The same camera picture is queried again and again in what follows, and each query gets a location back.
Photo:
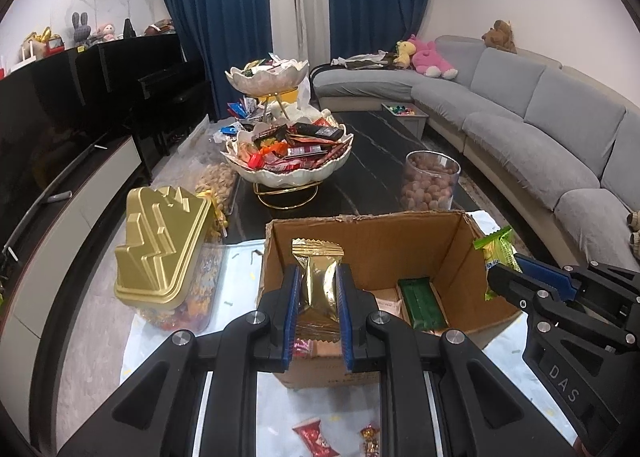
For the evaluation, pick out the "red cone snack packet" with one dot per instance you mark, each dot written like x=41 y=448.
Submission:
x=312 y=437

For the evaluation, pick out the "two-tier white bowl stand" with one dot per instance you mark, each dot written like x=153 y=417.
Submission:
x=290 y=177

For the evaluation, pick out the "gold and white ornaments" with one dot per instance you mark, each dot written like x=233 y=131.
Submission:
x=42 y=44

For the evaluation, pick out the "gold-lidded candy container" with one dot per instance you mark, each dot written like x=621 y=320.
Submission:
x=160 y=247

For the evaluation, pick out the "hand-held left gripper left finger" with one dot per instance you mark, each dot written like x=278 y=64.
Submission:
x=291 y=317

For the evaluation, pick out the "clear jar of nuts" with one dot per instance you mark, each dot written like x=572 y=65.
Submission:
x=430 y=187

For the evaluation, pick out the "light green snack packet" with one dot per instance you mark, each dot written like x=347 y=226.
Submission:
x=497 y=247

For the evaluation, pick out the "brown cardboard box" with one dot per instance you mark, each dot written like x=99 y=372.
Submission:
x=380 y=242

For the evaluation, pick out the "brown plush toy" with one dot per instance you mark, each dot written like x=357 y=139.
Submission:
x=500 y=36

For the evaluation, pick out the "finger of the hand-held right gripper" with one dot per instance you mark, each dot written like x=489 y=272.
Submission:
x=515 y=287
x=545 y=273

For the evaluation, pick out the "grey remote control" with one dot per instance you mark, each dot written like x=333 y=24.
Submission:
x=60 y=196

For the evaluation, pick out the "white television console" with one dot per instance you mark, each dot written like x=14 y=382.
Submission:
x=100 y=177

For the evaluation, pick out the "white snack packet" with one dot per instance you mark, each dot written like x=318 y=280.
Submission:
x=390 y=307

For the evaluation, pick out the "dark green snack packet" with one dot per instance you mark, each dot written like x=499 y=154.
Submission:
x=420 y=302

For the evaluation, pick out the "black upright piano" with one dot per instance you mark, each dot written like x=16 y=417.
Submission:
x=150 y=72

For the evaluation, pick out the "yellow plush toy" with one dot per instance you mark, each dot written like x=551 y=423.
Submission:
x=404 y=53

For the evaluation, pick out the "gold snack packet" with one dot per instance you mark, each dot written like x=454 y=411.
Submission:
x=320 y=282

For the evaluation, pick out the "pile of clothes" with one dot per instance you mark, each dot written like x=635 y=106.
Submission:
x=365 y=60

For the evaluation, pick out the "white sheer curtain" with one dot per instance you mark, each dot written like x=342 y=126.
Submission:
x=300 y=2

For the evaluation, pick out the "beige plush toy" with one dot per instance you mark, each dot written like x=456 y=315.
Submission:
x=635 y=227

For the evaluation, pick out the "pile of assorted snack packets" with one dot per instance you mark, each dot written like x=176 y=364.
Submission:
x=265 y=67
x=295 y=144

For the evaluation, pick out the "pink doll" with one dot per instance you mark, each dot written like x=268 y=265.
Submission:
x=107 y=32

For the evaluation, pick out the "clear bag of peanuts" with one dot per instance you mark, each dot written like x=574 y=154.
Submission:
x=215 y=184

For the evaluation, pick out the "small red gold candy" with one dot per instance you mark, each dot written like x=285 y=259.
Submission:
x=370 y=439

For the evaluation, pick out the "grey sectional sofa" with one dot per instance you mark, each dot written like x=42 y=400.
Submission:
x=525 y=137

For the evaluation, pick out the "grey bunny plush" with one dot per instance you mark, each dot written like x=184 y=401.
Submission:
x=81 y=32

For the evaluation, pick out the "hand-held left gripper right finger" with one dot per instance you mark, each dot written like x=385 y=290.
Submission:
x=346 y=317

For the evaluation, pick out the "brown football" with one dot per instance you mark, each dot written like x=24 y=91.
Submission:
x=159 y=28

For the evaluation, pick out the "pink plush toy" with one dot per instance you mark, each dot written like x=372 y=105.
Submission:
x=430 y=57

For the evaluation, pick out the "black metronome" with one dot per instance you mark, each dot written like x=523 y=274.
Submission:
x=129 y=29

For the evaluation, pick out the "black flat television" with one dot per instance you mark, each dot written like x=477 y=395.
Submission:
x=45 y=132

